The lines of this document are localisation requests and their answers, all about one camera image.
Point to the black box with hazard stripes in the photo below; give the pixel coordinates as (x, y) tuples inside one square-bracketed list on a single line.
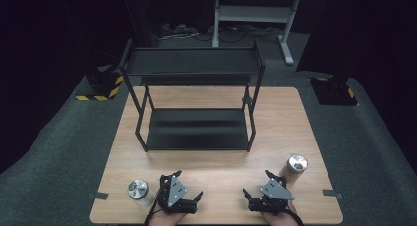
[(334, 91), (101, 85)]

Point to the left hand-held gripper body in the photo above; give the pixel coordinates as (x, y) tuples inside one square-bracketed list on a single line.
[(177, 191)]

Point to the grey tape strip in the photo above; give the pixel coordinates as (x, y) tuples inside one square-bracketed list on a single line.
[(98, 195), (331, 193)]

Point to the grey metal stand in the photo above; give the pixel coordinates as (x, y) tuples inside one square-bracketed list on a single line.
[(254, 13)]

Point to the person's left hand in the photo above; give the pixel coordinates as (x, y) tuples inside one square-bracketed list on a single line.
[(164, 218)]

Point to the clear jar with silver lid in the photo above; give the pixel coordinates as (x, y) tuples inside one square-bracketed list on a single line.
[(138, 189)]

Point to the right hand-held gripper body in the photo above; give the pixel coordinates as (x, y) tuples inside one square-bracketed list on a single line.
[(275, 191)]

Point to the black two-tier metal shelf rack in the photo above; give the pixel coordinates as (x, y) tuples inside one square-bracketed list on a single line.
[(196, 129)]

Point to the person's right hand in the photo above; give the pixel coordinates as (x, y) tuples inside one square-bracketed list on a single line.
[(278, 218)]

